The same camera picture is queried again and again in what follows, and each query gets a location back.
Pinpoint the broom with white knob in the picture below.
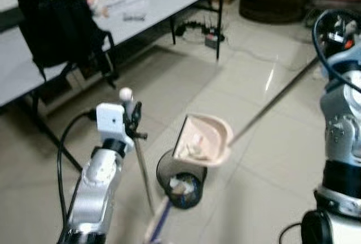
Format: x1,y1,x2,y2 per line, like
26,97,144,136
118,88,173,244

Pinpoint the pink long-handled dustpan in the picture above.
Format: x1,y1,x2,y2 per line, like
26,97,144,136
172,56,321,168

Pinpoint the black mesh waste bin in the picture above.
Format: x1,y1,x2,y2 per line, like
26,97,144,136
156,149,208,210

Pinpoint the swept rubbish pile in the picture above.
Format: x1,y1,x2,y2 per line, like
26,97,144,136
188,136,210,160

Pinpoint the crumpled white paper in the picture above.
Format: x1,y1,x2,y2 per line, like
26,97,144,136
169,177,196,195

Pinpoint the dark round ottoman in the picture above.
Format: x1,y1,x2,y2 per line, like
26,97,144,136
239,0,309,24

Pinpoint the pair of glasses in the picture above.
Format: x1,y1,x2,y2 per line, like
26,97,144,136
122,11,147,22

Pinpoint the black power strip with plugs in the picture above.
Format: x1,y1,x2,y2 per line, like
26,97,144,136
175,21,227,50

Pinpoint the small pale doll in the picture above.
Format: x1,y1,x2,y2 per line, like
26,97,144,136
85,0,111,19

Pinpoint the black backpack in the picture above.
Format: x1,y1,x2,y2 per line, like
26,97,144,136
17,0,118,89

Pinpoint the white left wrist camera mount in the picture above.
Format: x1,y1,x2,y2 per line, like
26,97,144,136
96,103,128,143

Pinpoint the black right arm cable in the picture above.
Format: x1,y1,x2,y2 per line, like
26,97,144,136
312,9,361,93

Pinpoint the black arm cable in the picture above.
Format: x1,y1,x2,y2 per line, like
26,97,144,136
312,9,361,93
56,108,98,228

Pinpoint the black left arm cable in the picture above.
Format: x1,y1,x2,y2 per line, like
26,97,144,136
56,108,98,228

